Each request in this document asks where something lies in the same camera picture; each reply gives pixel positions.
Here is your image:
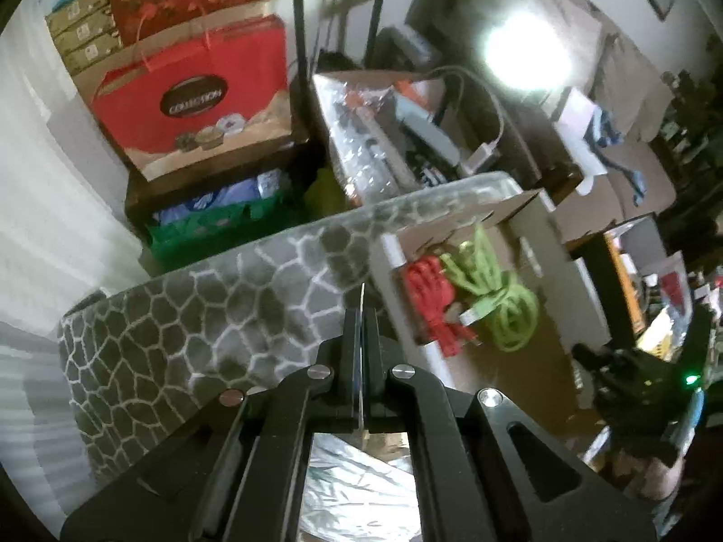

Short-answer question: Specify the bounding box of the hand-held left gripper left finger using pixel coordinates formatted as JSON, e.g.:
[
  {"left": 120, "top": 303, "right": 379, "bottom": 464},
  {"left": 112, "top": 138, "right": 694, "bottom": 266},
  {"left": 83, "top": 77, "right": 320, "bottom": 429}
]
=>
[{"left": 59, "top": 308, "right": 362, "bottom": 542}]

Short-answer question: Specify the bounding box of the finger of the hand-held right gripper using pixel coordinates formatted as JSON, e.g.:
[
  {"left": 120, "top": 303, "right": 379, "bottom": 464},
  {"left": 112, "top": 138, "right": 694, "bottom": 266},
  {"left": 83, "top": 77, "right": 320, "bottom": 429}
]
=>
[{"left": 572, "top": 343, "right": 616, "bottom": 376}]

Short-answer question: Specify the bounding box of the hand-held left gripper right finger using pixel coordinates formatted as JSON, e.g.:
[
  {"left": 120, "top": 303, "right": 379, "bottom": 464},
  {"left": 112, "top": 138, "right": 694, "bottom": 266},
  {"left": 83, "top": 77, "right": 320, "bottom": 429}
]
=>
[{"left": 361, "top": 308, "right": 659, "bottom": 542}]

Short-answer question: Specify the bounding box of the person's right hand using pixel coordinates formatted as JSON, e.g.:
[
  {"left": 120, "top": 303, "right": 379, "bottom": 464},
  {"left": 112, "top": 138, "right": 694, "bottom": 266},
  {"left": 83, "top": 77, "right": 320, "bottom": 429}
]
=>
[{"left": 613, "top": 446, "right": 685, "bottom": 500}]

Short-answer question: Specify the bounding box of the black cabinet with orange edge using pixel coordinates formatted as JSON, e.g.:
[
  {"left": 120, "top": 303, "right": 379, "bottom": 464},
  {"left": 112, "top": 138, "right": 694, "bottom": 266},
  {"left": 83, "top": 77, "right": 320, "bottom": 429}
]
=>
[{"left": 568, "top": 213, "right": 679, "bottom": 345}]

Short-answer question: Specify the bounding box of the red white pouch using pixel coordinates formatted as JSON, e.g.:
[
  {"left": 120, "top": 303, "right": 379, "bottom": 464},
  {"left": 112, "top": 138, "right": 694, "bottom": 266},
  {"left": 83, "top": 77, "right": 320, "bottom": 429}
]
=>
[{"left": 654, "top": 254, "right": 693, "bottom": 320}]

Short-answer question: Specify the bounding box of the yellow green bag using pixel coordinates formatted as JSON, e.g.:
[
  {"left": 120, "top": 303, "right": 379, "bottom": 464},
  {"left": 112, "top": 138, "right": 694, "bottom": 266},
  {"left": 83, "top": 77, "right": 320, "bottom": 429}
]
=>
[{"left": 305, "top": 168, "right": 347, "bottom": 216}]

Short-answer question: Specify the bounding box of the clear plastic bag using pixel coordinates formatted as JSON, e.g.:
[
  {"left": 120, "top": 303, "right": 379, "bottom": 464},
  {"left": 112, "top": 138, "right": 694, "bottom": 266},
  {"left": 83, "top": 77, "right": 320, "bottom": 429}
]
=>
[{"left": 313, "top": 76, "right": 430, "bottom": 207}]

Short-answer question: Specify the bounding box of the white charger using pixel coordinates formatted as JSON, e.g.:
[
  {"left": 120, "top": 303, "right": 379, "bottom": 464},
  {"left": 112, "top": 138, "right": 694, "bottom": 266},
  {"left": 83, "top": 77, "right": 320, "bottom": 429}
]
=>
[{"left": 460, "top": 144, "right": 501, "bottom": 177}]

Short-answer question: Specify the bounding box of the white box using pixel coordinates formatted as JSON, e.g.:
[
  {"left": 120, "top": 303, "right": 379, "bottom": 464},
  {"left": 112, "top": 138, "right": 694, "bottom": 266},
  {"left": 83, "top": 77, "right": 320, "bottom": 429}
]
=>
[{"left": 556, "top": 87, "right": 614, "bottom": 177}]

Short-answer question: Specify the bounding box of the blue cloth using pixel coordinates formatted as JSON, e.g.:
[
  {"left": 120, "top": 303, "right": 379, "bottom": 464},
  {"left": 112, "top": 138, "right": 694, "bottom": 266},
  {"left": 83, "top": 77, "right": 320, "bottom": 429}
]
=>
[{"left": 584, "top": 107, "right": 648, "bottom": 207}]

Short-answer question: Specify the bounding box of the dark wooden shelf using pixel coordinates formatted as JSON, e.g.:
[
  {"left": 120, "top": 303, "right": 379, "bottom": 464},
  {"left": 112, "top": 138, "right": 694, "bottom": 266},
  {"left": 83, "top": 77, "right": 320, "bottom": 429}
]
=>
[{"left": 124, "top": 141, "right": 317, "bottom": 272}]

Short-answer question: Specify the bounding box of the cluttered cardboard box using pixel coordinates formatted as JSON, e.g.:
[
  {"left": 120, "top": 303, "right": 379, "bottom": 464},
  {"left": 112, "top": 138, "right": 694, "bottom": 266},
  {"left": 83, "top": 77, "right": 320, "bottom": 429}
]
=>
[{"left": 310, "top": 68, "right": 582, "bottom": 210}]

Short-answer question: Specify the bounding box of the long grey device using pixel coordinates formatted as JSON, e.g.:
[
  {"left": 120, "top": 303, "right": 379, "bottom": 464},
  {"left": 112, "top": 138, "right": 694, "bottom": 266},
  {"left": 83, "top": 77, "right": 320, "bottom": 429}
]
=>
[{"left": 395, "top": 93, "right": 465, "bottom": 166}]

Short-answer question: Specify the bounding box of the cluttered dark shelf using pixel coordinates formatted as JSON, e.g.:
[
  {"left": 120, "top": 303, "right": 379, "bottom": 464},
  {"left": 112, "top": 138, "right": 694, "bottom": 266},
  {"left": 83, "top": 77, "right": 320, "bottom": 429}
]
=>
[{"left": 658, "top": 68, "right": 723, "bottom": 249}]

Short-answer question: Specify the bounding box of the sofa with tan cover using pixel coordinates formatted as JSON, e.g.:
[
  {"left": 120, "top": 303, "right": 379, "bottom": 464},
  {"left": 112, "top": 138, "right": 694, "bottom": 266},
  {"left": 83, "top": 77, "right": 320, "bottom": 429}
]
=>
[{"left": 407, "top": 0, "right": 679, "bottom": 243}]

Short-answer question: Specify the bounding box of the black metal stand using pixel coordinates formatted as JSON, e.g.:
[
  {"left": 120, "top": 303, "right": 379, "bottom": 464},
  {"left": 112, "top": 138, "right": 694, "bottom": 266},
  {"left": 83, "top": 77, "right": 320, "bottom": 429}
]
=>
[{"left": 271, "top": 0, "right": 430, "bottom": 145}]

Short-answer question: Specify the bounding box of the red paper gift bag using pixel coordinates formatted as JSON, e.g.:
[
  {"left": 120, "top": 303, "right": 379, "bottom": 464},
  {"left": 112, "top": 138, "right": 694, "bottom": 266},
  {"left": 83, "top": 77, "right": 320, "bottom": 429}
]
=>
[{"left": 90, "top": 14, "right": 295, "bottom": 182}]

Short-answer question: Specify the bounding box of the stack of olive cartons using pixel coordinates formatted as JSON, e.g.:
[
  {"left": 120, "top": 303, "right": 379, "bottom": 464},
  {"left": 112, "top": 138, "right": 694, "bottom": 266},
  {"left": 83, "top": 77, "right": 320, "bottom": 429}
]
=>
[{"left": 45, "top": 0, "right": 122, "bottom": 83}]

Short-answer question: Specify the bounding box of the green coiled cable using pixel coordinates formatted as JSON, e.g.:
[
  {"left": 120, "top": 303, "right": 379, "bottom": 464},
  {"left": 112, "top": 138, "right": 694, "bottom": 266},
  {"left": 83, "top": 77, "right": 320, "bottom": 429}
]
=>
[{"left": 441, "top": 226, "right": 540, "bottom": 351}]

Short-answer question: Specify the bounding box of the red coiled cable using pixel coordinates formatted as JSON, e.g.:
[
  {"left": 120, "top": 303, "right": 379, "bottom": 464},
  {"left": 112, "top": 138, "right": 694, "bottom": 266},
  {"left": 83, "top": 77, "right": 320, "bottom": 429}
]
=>
[{"left": 402, "top": 257, "right": 481, "bottom": 356}]

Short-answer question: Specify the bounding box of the grey cable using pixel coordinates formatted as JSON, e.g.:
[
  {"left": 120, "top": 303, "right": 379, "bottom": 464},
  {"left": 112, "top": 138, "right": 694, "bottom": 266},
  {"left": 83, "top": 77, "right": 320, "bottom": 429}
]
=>
[{"left": 429, "top": 65, "right": 506, "bottom": 153}]

